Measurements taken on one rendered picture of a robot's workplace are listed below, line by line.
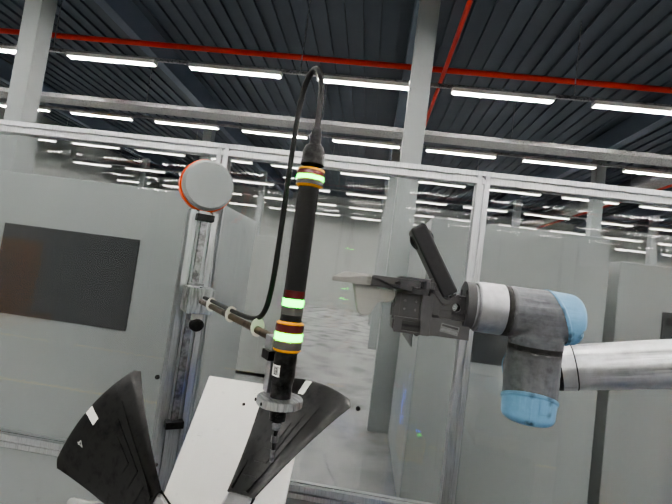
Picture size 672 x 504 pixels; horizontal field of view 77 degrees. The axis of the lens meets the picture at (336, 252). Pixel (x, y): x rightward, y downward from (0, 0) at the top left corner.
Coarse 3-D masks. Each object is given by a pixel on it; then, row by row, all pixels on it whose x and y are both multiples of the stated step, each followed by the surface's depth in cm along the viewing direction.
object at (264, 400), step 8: (272, 336) 67; (272, 344) 67; (264, 352) 67; (272, 352) 66; (272, 360) 66; (264, 376) 67; (264, 384) 67; (264, 392) 66; (256, 400) 64; (264, 400) 62; (272, 400) 62; (280, 400) 63; (288, 400) 64; (296, 400) 64; (264, 408) 62; (272, 408) 61; (280, 408) 61; (288, 408) 62; (296, 408) 63
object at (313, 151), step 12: (312, 132) 66; (312, 144) 66; (312, 156) 65; (276, 360) 64; (288, 360) 63; (276, 372) 63; (288, 372) 63; (276, 384) 63; (288, 384) 64; (276, 396) 63; (288, 396) 64; (276, 420) 63
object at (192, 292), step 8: (184, 288) 119; (192, 288) 114; (200, 288) 115; (208, 288) 118; (184, 296) 118; (192, 296) 114; (200, 296) 115; (208, 296) 116; (184, 304) 116; (192, 304) 114; (200, 304) 115; (192, 312) 114; (200, 312) 115; (208, 312) 116
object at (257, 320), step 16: (304, 80) 73; (320, 80) 68; (304, 96) 74; (320, 96) 67; (320, 112) 67; (288, 160) 74; (288, 176) 74; (288, 192) 74; (272, 272) 73; (272, 288) 73; (208, 304) 105; (256, 320) 77; (256, 336) 77
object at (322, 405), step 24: (312, 384) 83; (312, 408) 78; (336, 408) 76; (264, 432) 80; (288, 432) 76; (312, 432) 73; (264, 456) 74; (288, 456) 71; (240, 480) 74; (264, 480) 69
